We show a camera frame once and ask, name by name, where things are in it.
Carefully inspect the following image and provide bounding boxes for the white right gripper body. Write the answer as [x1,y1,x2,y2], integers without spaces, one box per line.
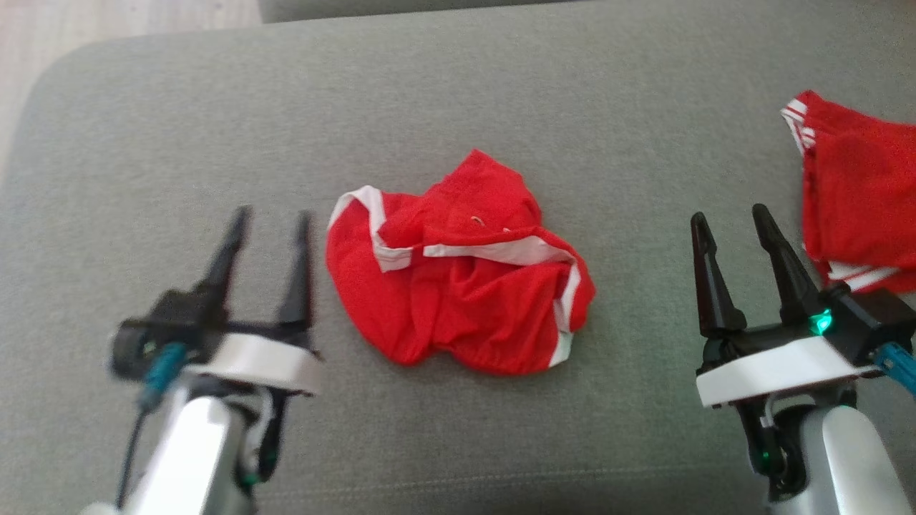
[696,322,863,408]

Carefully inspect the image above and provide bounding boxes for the large grey sofa seat cushion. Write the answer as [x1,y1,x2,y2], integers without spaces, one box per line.
[0,0,916,515]

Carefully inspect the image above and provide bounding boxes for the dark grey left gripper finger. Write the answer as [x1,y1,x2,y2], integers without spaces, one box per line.
[277,212,315,330]
[192,206,253,324]

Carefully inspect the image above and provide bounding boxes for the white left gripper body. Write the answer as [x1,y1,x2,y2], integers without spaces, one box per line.
[186,324,324,396]

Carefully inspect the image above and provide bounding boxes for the red shorts with white trim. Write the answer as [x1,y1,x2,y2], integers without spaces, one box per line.
[326,149,596,376]

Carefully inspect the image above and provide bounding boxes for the red basketball jersey number 23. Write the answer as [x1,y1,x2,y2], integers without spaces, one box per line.
[780,90,916,294]

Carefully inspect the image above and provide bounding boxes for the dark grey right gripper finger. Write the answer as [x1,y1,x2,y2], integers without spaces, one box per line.
[691,212,748,339]
[752,204,824,325]

